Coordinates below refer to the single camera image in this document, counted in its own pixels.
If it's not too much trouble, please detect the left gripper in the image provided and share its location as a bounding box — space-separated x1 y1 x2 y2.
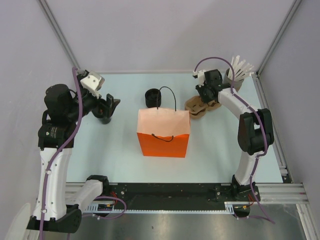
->
66 75 120 122

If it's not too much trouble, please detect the brown pulp cup carrier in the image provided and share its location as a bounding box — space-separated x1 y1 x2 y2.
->
184 95 221 119

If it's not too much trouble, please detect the orange paper bag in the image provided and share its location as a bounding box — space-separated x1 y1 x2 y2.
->
136 105 191 158

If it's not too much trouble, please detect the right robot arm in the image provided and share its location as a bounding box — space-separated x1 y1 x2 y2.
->
193 69 274 201

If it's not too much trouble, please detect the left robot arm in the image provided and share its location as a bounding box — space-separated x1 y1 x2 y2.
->
27 84 121 233

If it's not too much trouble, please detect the grey straw holder cup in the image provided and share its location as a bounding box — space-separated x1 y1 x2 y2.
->
222 68 245 92

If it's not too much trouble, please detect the white straws bundle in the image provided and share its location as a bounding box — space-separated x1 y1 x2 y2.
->
231 55 254 82

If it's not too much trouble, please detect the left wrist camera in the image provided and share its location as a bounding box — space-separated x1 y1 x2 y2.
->
80 71 105 99

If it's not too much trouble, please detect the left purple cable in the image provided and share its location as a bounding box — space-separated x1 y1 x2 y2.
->
38 66 127 240

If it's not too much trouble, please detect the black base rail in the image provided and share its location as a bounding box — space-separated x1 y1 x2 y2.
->
101 183 261 211

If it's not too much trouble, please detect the white cable duct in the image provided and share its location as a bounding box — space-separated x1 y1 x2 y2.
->
81 201 237 215

